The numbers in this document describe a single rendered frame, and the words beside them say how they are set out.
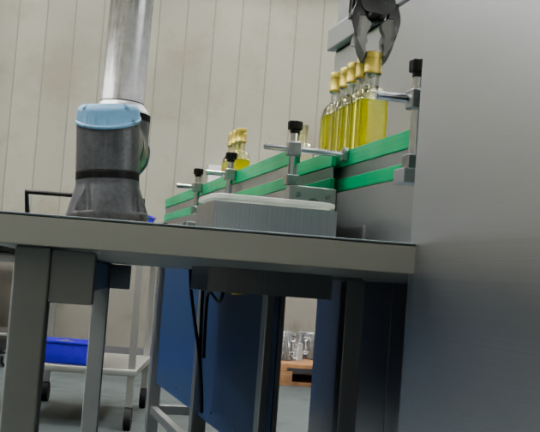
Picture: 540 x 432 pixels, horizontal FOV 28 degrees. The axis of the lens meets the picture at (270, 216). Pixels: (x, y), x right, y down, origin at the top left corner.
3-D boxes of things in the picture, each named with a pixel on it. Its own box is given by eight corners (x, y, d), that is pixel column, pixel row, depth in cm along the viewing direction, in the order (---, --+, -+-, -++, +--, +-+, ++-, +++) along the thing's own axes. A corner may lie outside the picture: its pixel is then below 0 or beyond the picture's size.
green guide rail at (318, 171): (334, 190, 212) (337, 151, 213) (329, 190, 212) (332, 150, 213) (187, 223, 382) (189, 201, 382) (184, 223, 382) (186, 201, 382)
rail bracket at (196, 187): (201, 214, 308) (204, 168, 309) (175, 212, 306) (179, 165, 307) (198, 215, 312) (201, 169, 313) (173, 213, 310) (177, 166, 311)
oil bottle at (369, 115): (382, 195, 208) (390, 86, 210) (355, 192, 207) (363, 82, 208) (372, 196, 214) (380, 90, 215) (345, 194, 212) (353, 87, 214)
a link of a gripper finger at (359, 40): (355, 67, 217) (364, 23, 218) (364, 62, 211) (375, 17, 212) (340, 63, 216) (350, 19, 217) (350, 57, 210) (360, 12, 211)
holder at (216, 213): (363, 258, 189) (367, 213, 189) (210, 245, 182) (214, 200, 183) (334, 258, 206) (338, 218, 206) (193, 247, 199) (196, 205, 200)
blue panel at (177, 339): (351, 471, 216) (366, 260, 218) (266, 469, 212) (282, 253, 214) (206, 385, 370) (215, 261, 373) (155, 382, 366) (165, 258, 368)
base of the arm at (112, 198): (70, 223, 187) (71, 166, 188) (60, 229, 201) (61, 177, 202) (156, 225, 191) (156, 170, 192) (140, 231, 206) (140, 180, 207)
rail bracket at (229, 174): (234, 206, 264) (238, 152, 264) (205, 203, 262) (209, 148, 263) (231, 207, 267) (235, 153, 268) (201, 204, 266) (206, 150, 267)
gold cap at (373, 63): (384, 74, 211) (385, 51, 211) (367, 71, 210) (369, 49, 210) (377, 76, 214) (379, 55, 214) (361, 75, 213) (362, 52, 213)
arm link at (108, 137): (69, 169, 191) (70, 94, 192) (81, 178, 205) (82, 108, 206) (136, 169, 191) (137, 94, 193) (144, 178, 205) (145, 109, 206)
